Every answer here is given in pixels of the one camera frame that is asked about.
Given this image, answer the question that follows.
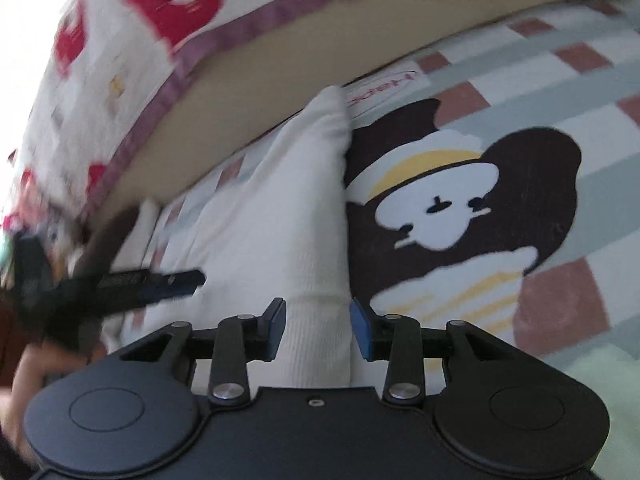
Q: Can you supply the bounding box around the person's left hand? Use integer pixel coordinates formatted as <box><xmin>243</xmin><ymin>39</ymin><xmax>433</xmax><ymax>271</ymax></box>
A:
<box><xmin>0</xmin><ymin>346</ymin><xmax>90</xmax><ymax>453</ymax></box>

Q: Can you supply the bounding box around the light green cloth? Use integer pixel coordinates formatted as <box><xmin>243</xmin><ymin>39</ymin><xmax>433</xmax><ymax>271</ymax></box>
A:
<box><xmin>565</xmin><ymin>345</ymin><xmax>640</xmax><ymax>480</ymax></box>

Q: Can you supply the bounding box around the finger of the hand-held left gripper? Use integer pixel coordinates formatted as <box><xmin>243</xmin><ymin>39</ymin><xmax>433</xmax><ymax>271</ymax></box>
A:
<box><xmin>95</xmin><ymin>269</ymin><xmax>207</xmax><ymax>314</ymax></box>

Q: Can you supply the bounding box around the cream baby romper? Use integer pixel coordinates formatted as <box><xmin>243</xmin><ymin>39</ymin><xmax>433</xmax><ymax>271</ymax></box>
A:
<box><xmin>107</xmin><ymin>85</ymin><xmax>361</xmax><ymax>396</ymax></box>

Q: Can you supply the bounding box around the checkered play mat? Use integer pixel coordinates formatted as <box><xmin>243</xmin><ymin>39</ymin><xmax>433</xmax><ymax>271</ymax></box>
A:
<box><xmin>150</xmin><ymin>0</ymin><xmax>640</xmax><ymax>391</ymax></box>

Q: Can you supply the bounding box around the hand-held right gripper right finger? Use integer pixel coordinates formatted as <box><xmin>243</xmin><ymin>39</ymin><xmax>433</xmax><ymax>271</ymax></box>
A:
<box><xmin>349</xmin><ymin>297</ymin><xmax>506</xmax><ymax>403</ymax></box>

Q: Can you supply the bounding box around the bear print quilt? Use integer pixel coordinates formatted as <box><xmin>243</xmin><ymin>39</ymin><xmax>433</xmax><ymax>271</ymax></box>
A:
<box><xmin>0</xmin><ymin>0</ymin><xmax>591</xmax><ymax>226</ymax></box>

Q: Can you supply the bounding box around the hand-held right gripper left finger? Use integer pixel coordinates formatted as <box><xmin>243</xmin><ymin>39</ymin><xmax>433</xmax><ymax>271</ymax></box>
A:
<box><xmin>120</xmin><ymin>297</ymin><xmax>287</xmax><ymax>406</ymax></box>

